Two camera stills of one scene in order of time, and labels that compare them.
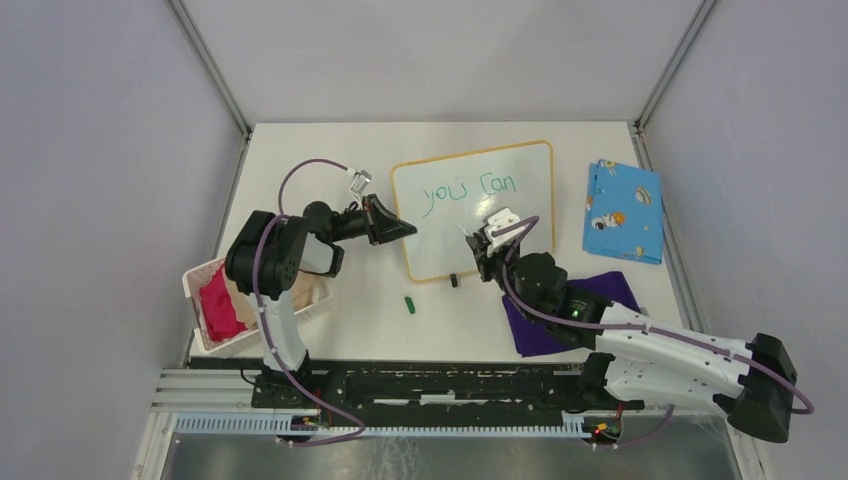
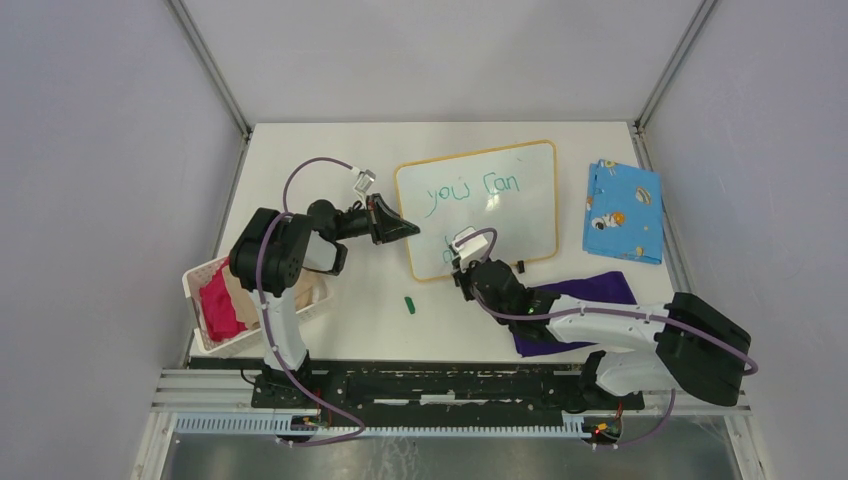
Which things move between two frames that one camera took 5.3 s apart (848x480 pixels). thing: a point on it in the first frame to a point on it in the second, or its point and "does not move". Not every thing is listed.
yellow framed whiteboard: x=445 y=198 does not move
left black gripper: x=376 y=214 does not move
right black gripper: x=484 y=262 to x=461 y=275
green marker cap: x=410 y=304 does not move
